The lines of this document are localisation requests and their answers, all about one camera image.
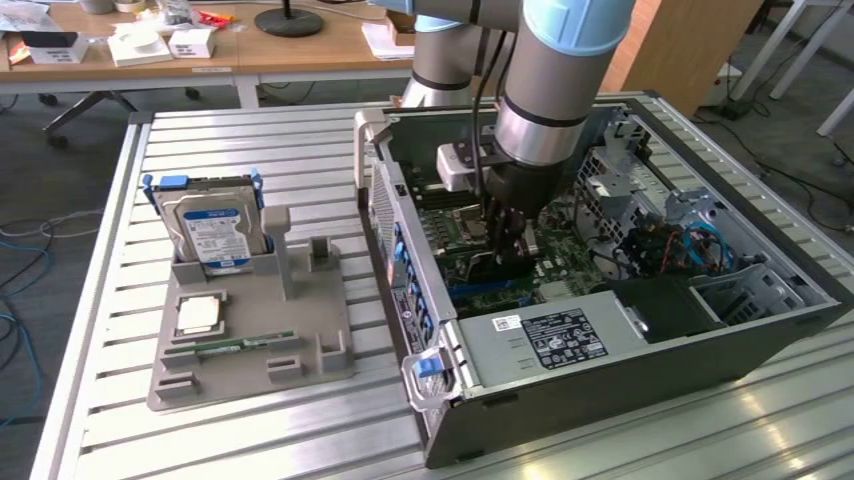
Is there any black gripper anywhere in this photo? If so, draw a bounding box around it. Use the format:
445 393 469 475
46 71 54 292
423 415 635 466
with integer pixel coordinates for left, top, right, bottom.
483 162 560 231

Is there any black graphics card silver bracket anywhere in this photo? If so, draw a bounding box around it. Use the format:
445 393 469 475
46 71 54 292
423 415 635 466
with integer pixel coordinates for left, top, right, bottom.
463 249 539 286

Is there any CPU socket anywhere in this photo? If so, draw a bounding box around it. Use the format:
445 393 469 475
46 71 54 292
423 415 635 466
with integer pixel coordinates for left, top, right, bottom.
452 207 495 241

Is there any green motherboard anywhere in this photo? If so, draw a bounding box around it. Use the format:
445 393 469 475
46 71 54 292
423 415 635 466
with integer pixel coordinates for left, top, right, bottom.
403 169 606 321

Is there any blue expansion slot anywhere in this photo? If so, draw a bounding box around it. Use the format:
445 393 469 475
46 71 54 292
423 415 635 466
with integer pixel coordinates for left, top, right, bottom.
449 282 515 297

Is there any grey power supply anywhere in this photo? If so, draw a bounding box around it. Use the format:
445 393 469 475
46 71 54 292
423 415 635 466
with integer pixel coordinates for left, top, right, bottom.
456 291 650 390

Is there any wooden cabinet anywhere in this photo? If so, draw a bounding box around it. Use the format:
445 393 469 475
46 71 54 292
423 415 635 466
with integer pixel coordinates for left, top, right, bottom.
599 0 766 109

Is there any blue case latch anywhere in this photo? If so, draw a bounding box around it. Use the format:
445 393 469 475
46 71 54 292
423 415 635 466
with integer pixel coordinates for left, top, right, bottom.
413 357 447 384

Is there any silver disk bay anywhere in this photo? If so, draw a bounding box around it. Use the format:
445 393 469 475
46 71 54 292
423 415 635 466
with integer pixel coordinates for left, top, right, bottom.
686 263 807 327

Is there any black open PC case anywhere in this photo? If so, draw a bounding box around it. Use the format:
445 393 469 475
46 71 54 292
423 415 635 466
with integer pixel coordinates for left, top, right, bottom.
352 89 843 469

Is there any grey parts rack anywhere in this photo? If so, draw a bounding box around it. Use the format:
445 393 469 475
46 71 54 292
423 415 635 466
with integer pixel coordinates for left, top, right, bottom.
145 204 356 414

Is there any hard disk blue caddy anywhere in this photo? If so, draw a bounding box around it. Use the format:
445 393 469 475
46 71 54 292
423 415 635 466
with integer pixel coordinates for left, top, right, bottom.
141 169 275 277

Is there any black lamp base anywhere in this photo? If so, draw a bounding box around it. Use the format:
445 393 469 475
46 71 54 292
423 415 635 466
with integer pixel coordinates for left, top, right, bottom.
252 0 327 37

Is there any green RAM stick bare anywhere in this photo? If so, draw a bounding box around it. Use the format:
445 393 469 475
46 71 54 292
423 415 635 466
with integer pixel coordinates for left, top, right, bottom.
164 329 295 357

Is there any silver CPU chip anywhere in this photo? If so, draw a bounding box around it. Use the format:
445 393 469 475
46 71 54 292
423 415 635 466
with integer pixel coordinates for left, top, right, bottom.
173 295 225 335

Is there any small white box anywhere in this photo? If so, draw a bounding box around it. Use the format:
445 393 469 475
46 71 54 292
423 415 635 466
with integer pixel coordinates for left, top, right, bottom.
165 28 219 60

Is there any large white box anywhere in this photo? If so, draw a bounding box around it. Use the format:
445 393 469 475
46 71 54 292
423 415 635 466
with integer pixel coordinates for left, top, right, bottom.
108 27 176 69

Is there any black desk caster leg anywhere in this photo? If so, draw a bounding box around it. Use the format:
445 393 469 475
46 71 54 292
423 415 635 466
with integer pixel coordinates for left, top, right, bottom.
38 89 139 149

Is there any wooden desk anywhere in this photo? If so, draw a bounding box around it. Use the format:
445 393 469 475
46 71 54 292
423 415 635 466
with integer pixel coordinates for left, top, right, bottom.
0 0 606 109

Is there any black and white box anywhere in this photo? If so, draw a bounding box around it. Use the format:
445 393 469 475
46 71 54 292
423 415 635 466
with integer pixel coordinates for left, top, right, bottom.
17 30 89 65

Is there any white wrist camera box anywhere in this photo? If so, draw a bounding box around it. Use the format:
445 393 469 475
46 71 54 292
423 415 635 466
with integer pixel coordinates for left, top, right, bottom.
435 143 499 192

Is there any black camera cable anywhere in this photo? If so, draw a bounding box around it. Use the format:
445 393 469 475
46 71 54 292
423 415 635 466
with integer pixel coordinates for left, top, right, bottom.
465 27 528 214

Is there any red disk wire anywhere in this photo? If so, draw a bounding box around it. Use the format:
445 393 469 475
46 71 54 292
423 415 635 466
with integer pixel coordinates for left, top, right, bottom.
659 223 683 274

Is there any blue disk wire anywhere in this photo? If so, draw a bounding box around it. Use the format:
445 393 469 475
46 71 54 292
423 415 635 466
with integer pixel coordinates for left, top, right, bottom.
683 219 736 276

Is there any white desk frame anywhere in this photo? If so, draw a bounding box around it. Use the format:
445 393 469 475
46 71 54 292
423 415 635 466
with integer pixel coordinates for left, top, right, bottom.
730 0 854 139

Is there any white floor cable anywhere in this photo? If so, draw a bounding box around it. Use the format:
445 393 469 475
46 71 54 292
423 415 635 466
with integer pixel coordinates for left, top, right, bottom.
0 209 106 240

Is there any blue floor cable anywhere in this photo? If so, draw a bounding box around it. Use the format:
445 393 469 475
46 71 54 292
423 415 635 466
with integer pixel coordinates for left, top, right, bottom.
0 239 53 429

